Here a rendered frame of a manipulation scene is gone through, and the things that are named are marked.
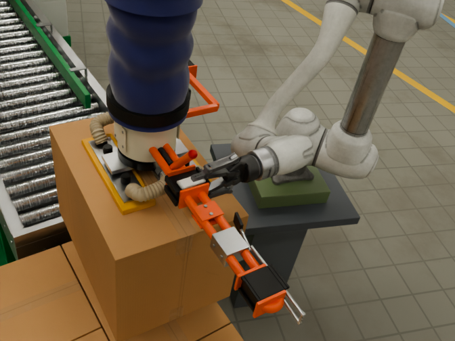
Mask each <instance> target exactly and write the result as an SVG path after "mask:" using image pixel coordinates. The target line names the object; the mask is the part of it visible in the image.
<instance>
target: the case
mask: <svg viewBox="0 0 455 341"><path fill-rule="evenodd" d="M93 119H94V118H88V119H84V120H78V121H74V122H67V123H63V124H57V125H53V126H49V134H50V139H51V149H52V155H53V165H54V171H55V177H56V187H57V193H58V203H59V209H60V214H61V215H62V218H63V220H64V223H65V225H66V228H67V230H68V232H69V234H70V237H71V239H72V241H73V244H74V246H75V248H76V250H77V253H78V255H79V258H80V260H81V262H82V264H83V266H84V269H85V271H86V274H87V276H88V278H89V280H90V282H91V285H92V287H93V290H94V292H95V295H96V296H97V299H98V301H99V303H100V306H101V308H102V310H103V312H104V315H105V317H106V320H107V322H108V325H109V326H110V329H111V331H112V334H113V336H114V338H115V340H116V341H125V340H127V339H130V338H132V337H134V336H137V335H139V334H142V333H144V332H146V331H148V330H150V329H153V328H155V327H158V326H160V325H162V324H165V323H167V322H170V321H172V320H174V319H177V318H179V317H182V316H184V315H187V314H188V313H191V312H193V311H196V310H198V309H201V308H202V307H205V306H208V305H210V304H213V303H214V302H217V301H219V300H222V299H224V298H227V297H228V296H230V292H231V289H232V284H233V280H234V276H235V273H234V272H233V271H232V269H231V268H230V266H227V267H224V266H223V265H222V263H221V261H220V260H219V259H218V258H217V256H216V254H215V253H214V252H213V250H212V249H211V247H210V244H211V239H210V237H209V236H208V235H207V233H206V232H205V230H204V229H201V228H200V227H199V226H198V224H197V223H196V221H195V220H194V219H193V217H192V212H191V210H190V209H189V208H188V207H185V208H180V209H179V208H178V206H175V205H174V204H173V203H172V201H171V200H170V198H169V197H168V195H167V194H164V195H162V196H160V197H157V198H154V199H155V201H156V204H155V205H154V206H151V207H148V208H145V209H141V210H138V211H135V212H131V213H129V214H124V215H122V214H121V212H120V210H119V209H118V206H117V205H116V203H115V201H114V200H113V198H112V196H111V195H110V192H109V191H108V189H107V187H106V186H105V184H104V182H103V181H102V178H101V177H100V175H99V173H98V171H97V170H96V168H95V166H94V165H93V162H92V161H91V159H90V157H89V156H88V154H87V152H86V150H85V148H84V147H83V145H82V139H86V138H90V137H93V135H91V131H90V128H89V125H90V123H91V120H93ZM179 139H180V140H181V142H182V143H183V144H184V145H185V146H186V148H187V149H188V150H189V151H190V150H196V151H197V152H198V155H197V157H196V158H195V160H196V161H197V163H199V165H200V166H201V167H203V166H204V165H205V164H208V162H207V161H206V160H205V159H204V158H203V156H202V155H201V154H200V152H199V151H198V150H197V149H196V148H195V146H194V145H193V143H192V142H191V141H190V140H189V139H188V137H187V136H186V134H185V133H184V132H183V131H182V130H181V129H180V134H179ZM213 200H214V201H215V202H216V203H217V205H218V206H219V207H220V209H221V210H222V211H223V213H224V214H223V217H224V218H225V219H226V221H227V222H228V223H229V224H230V226H231V227H235V224H234V222H233V220H234V215H235V212H238V214H239V216H240V218H241V220H242V223H243V225H244V226H243V231H244V232H245V230H246V224H247V221H248V213H247V212H246V211H245V209H243V207H242V206H241V205H240V203H239V202H238V201H237V199H236V198H235V197H234V196H233V194H223V195H221V196H217V197H215V198H211V201H213ZM178 205H179V204H178ZM235 228H236V227H235Z"/></svg>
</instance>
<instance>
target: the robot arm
mask: <svg viewBox="0 0 455 341"><path fill-rule="evenodd" d="M444 1H445V0H326V4H325V7H324V13H323V18H322V24H321V28H320V33H319V36H318V40H317V41H316V44H315V45H314V47H313V49H312V50H311V51H310V53H309V54H308V56H307V57H306V58H305V59H304V60H303V61H302V62H301V64H300V65H299V66H298V67H297V68H296V70H295V71H294V72H293V73H292V74H291V75H290V76H289V77H288V78H287V79H286V80H285V82H284V83H283V84H282V85H281V86H280V88H279V89H278V90H277V91H276V92H275V93H274V94H273V95H272V96H271V98H270V99H269V100H268V102H267V103H266V104H265V106H264V107H263V109H262V111H261V112H260V114H259V116H258V117H257V119H256V120H255V121H254V122H252V123H248V125H247V126H246V128H245V129H244V130H243V131H242V132H241V133H239V134H237V135H236V136H235V137H234V138H233V139H232V142H231V152H232V154H230V155H229V156H227V157H225V158H221V159H219V160H216V161H214V162H210V163H208V164H205V165H204V166H203V167H204V169H203V170H202V169H200V170H199V173H197V174H195V175H192V176H191V177H188V178H185V179H182V180H179V181H177V184H178V186H180V188H181V189H182V190H184V189H187V188H190V187H193V186H195V185H199V184H201V183H205V182H206V180H205V179H212V178H217V177H219V178H218V179H216V180H214V181H212V182H211V184H210V187H209V198H210V199H211V198H215V197H217V196H221V195H223V194H231V193H232V192H233V191H232V188H233V186H234V185H237V184H238V183H239V182H242V183H248V182H251V181H254V180H256V181H261V180H264V179H267V178H269V177H271V178H272V183H273V184H274V185H280V184H282V183H288V182H293V181H302V180H313V178H314V175H313V173H312V172H311V171H310V170H309V169H308V168H307V166H314V167H316V168H318V169H320V170H323V171H326V172H327V173H331V174H333V175H337V176H340V177H344V178H348V179H364V178H366V177H369V176H370V175H371V174H372V172H373V170H374V168H375V166H376V164H377V162H378V150H377V148H376V146H375V145H374V144H372V134H371V132H370V130H369V127H370V124H371V122H372V119H373V118H374V115H375V113H376V110H377V108H378V105H379V103H380V101H381V98H382V96H383V93H384V92H385V89H386V87H387V84H388V82H389V80H390V78H391V75H392V74H393V71H394V68H395V66H396V63H397V61H398V59H399V56H400V54H401V52H402V49H403V48H404V45H405V43H406V41H408V40H409V39H411V38H412V37H413V36H414V35H415V33H416V32H417V31H418V30H419V29H420V30H426V29H428V28H431V27H432V26H433V25H435V24H436V23H437V21H438V19H439V17H440V14H441V11H442V7H443V4H444ZM358 12H362V13H367V14H371V15H373V23H372V25H373V29H374V33H373V36H372V39H371V41H370V44H369V47H368V50H367V52H366V55H365V58H364V61H363V63H362V67H361V68H360V72H359V74H358V76H357V80H356V82H355V85H354V88H353V91H352V93H351V96H350V98H349V101H348V104H347V107H346V109H345V113H344V115H343V118H342V120H340V121H338V122H336V123H334V124H333V126H332V128H331V129H326V128H325V127H323V126H322V125H321V124H320V120H319V118H318V117H317V116H316V115H315V114H314V113H313V112H312V111H310V110H308V109H306V108H293V109H292V110H290V111H288V112H287V113H286V114H285V115H284V117H283V118H282V120H281V121H280V122H279V124H278V126H277V127H276V129H275V125H276V121H277V119H278V116H279V115H280V113H281V111H282V110H283V109H284V108H285V107H286V105H287V104H288V103H289V102H290V101H291V100H292V99H293V98H294V97H295V96H296V95H297V94H298V93H299V92H300V91H301V90H302V89H303V88H304V87H305V86H306V85H307V84H308V83H309V82H310V81H311V80H312V79H313V78H314V77H315V76H316V75H317V74H318V73H319V72H320V71H321V70H322V69H323V68H324V67H325V65H327V63H328V62H329V61H330V59H331V57H332V56H333V55H334V53H335V51H336V50H337V48H338V47H339V45H340V44H341V41H342V40H343V38H344V36H345V35H346V33H347V31H348V30H349V27H350V26H351V25H352V23H353V21H354V20H355V18H356V16H357V14H358ZM210 167H211V168H210Z"/></svg>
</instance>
